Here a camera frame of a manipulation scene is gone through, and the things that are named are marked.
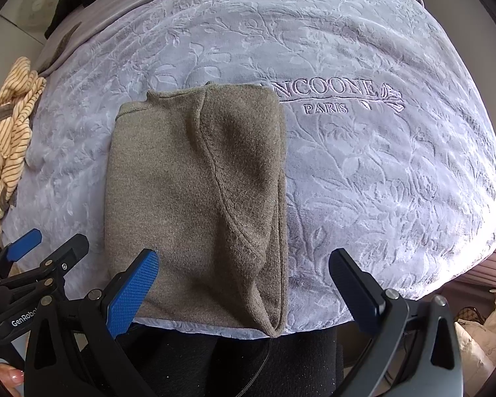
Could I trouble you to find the person's black trousers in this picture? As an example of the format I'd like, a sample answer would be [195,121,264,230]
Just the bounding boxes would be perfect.
[116,325,381,397]

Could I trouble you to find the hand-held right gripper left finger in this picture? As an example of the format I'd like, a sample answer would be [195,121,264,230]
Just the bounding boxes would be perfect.
[22,248,162,397]

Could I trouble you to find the person's left hand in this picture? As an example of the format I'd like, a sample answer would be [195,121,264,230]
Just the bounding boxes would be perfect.
[0,364,25,397]

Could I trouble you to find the cream striped garment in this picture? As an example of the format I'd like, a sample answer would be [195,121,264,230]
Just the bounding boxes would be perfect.
[0,56,46,234]

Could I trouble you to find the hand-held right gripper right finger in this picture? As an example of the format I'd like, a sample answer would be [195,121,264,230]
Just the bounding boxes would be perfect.
[328,248,466,397]

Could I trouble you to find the grey-brown knit sweater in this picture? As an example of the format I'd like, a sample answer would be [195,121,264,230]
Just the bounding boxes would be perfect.
[103,82,290,337]

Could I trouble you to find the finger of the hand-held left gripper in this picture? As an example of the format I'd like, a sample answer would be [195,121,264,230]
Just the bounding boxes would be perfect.
[0,228,43,290]
[0,234,89,298]

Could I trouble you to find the lavender embossed blanket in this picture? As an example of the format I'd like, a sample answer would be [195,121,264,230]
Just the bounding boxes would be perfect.
[0,0,496,340]

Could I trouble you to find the brown patterned bag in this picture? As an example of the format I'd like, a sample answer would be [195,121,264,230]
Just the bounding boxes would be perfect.
[457,306,486,327]

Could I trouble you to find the white fan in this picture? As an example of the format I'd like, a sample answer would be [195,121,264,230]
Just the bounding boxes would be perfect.
[19,0,56,23]

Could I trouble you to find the mauve pleated curtain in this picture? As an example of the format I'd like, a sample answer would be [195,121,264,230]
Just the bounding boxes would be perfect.
[450,244,496,294]

